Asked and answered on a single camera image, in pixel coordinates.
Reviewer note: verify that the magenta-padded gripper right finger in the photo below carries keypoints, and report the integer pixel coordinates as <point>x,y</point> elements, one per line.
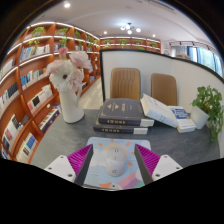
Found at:
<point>166,166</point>

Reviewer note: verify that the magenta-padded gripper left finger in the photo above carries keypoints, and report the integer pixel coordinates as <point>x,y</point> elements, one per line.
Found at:
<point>61,168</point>

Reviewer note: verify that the grey white computer mouse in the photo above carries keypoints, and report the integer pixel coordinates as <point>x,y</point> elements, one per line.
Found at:
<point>115,163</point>

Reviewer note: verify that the colourful cartoon print mouse pad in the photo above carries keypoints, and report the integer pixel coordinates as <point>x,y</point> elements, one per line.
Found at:
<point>100,166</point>

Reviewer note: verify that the blue cover book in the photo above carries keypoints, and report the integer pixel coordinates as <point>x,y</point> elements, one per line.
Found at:
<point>183,118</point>

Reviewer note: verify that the thick white book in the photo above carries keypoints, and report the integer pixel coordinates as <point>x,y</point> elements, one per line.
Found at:
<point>158,110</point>

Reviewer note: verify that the white vase with pink flowers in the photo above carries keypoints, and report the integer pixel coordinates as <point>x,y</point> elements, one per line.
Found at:
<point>70,106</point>

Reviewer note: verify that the green plant in white pot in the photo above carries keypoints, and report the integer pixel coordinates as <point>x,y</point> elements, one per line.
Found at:
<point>208,103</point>

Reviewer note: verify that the tan upholstered chair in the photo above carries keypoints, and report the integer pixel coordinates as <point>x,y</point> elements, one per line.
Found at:
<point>125,83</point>
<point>164,88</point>

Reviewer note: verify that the orange wooden book shelf unit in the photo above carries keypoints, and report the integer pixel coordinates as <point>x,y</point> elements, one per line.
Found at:
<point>30,83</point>

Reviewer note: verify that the white desk partition panel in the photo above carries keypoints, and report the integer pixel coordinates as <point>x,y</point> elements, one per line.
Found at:
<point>146,63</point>

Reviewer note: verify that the window with curtains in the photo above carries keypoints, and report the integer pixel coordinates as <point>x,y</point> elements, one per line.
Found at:
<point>208,58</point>

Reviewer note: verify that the multi-bulb ceiling lamp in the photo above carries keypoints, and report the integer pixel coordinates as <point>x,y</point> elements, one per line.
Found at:
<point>130,28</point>

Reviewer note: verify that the recessed ceiling spotlights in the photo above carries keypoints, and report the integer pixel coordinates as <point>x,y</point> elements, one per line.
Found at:
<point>67,4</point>

